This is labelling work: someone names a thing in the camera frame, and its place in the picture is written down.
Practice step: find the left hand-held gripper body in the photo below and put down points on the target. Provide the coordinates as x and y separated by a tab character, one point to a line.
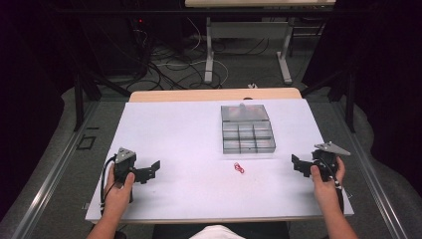
124	163

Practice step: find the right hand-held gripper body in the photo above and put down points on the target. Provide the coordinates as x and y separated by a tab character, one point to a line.
326	156

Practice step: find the person's right hand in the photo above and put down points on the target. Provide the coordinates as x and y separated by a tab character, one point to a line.
326	192

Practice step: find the person's left hand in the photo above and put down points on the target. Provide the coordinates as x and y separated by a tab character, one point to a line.
116	195

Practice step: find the white table cover sheet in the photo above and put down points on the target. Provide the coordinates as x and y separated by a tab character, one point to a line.
199	156

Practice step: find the clear plastic compartment box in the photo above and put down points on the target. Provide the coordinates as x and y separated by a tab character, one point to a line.
247	131

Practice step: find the red rubber band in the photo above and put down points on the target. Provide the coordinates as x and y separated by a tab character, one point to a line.
239	168

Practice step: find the black metal stand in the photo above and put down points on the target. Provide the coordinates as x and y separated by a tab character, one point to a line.
345	93
84	89

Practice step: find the person's white clothing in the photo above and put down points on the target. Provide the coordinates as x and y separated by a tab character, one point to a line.
217	232

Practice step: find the white desk with metal legs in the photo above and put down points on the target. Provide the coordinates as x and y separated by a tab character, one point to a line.
249	30

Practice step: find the black floor hatch frame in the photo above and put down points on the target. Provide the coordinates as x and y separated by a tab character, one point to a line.
86	142

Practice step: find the aluminium floor rail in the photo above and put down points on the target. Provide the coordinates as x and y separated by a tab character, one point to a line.
368	172
49	179

